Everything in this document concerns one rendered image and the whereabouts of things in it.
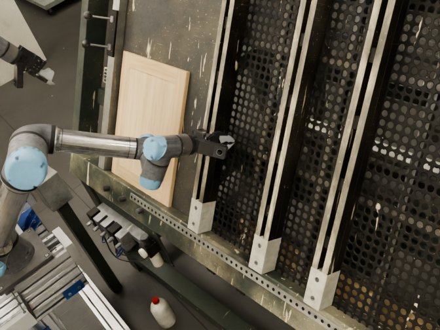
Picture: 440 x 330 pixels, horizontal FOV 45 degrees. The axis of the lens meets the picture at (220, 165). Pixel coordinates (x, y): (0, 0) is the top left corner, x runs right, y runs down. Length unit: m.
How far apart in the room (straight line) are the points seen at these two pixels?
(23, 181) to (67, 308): 1.50
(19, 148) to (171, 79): 0.74
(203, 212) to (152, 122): 0.49
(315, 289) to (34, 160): 0.92
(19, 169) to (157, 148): 0.40
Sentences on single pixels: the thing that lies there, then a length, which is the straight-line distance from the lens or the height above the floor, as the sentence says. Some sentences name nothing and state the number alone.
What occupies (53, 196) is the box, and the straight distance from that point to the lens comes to 2.70.
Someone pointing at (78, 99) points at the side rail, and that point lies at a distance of 2.69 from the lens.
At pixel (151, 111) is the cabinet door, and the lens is 2.25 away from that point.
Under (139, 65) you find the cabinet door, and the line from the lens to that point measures 2.31.
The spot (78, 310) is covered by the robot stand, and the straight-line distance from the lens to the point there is 3.02.
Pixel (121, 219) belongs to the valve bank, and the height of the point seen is 0.74.
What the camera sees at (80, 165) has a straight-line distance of 2.72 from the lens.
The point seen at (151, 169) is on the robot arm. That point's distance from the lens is 1.71.
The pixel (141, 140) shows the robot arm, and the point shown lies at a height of 1.34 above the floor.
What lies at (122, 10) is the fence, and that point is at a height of 1.51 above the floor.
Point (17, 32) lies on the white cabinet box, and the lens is 6.13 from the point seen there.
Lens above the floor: 2.35
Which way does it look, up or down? 39 degrees down
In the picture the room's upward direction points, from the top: 20 degrees counter-clockwise
